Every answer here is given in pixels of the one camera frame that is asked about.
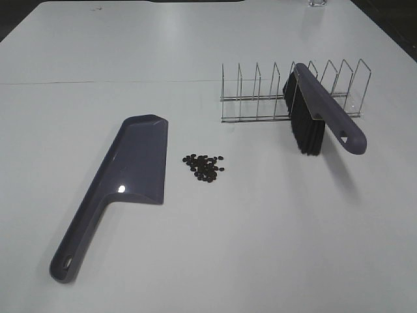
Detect purple plastic dustpan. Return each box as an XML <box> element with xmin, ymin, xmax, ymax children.
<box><xmin>50</xmin><ymin>114</ymin><xmax>168</xmax><ymax>284</ymax></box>

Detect purple hand brush black bristles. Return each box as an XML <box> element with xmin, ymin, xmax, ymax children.
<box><xmin>283</xmin><ymin>63</ymin><xmax>367</xmax><ymax>156</ymax></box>

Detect clear glass cup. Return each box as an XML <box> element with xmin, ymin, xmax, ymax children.
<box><xmin>308</xmin><ymin>0</ymin><xmax>328</xmax><ymax>7</ymax></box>

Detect metal wire dish rack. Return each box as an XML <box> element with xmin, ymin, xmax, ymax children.
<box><xmin>220</xmin><ymin>59</ymin><xmax>372</xmax><ymax>123</ymax></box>

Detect pile of coffee beans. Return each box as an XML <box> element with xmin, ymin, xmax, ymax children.
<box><xmin>182</xmin><ymin>153</ymin><xmax>225</xmax><ymax>183</ymax></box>

